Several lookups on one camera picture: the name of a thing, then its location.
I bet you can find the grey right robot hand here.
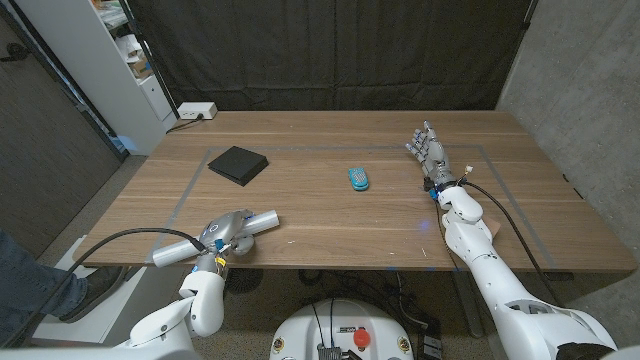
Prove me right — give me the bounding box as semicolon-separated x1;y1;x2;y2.
404;119;459;194

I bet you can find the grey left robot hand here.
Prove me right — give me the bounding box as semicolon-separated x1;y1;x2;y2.
197;209;259;257

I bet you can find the silver metal tube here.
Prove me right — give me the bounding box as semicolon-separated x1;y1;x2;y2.
152;209;280;269

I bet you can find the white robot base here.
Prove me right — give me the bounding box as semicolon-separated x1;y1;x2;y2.
268;298;415;360

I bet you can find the blue toy phone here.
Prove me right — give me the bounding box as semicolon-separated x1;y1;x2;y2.
347;167;370;192

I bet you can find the black round ribbed disc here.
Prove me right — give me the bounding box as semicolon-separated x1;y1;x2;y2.
225;268;265;295

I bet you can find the black square box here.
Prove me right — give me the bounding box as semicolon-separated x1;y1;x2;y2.
207;145;270;187

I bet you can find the white power strip box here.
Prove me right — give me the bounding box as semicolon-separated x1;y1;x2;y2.
177;101;219;121

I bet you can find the person's dark shoe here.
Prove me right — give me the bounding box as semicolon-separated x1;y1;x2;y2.
59;265;124;324

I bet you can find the black curtain backdrop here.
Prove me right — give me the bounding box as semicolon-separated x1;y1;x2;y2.
124;0;539;112

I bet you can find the white flat floor board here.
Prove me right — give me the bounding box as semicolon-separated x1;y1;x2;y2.
33;234;151;345

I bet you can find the cardboard box on shelf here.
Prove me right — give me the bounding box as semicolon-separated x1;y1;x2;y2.
127;54;154;80

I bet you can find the black slanted stand pole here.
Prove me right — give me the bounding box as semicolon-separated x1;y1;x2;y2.
117;0;180;120

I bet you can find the black floor power strip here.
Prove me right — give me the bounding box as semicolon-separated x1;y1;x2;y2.
417;319;444;360

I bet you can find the person's leg in jeans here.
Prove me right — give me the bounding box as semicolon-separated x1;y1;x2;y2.
0;227;87;346

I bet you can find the white shelf cabinet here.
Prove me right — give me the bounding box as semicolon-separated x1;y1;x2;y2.
14;0;179;156

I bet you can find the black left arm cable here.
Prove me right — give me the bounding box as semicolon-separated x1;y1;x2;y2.
0;227;207;347

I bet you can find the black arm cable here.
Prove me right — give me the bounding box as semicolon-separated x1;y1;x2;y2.
0;227;207;347
461;179;565;308

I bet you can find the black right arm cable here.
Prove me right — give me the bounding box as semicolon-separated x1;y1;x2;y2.
461;179;565;308

